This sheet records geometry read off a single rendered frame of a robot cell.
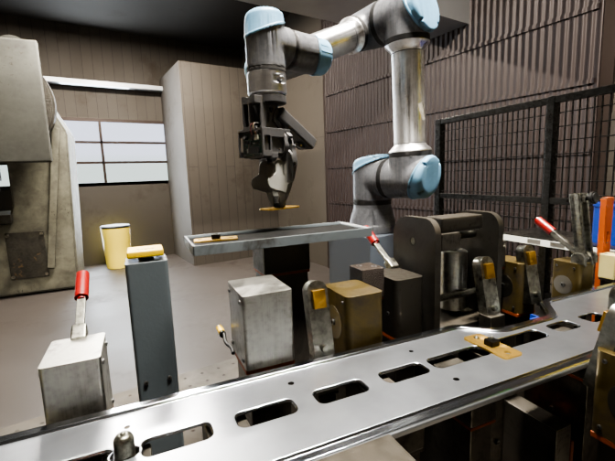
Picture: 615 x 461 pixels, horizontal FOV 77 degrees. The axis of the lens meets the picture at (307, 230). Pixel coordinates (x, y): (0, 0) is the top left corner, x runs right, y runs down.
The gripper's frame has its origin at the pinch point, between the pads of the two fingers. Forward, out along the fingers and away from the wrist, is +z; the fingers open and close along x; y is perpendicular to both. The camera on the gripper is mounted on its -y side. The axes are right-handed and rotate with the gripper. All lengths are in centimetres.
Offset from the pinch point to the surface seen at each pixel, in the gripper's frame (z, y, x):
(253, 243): 7.3, 9.8, 2.5
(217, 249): 7.6, 15.9, -0.3
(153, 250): 7.2, 23.7, -8.4
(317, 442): 23.1, 27.7, 31.8
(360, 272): 13.7, -4.1, 16.5
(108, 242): 84, -166, -527
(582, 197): 3, -54, 45
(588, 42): -82, -264, 22
